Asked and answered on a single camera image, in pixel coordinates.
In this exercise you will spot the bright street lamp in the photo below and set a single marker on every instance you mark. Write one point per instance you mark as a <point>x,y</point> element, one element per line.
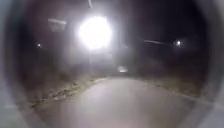
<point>95,32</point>

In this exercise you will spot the small distant street lamp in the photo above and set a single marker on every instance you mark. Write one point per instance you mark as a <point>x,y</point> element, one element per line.
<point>178,42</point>

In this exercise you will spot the grey paved path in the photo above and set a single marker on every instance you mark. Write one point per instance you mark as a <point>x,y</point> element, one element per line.
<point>123,103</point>

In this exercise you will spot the dark grass verge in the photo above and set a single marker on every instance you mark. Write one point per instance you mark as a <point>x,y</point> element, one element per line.
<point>56,85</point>
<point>176,80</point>

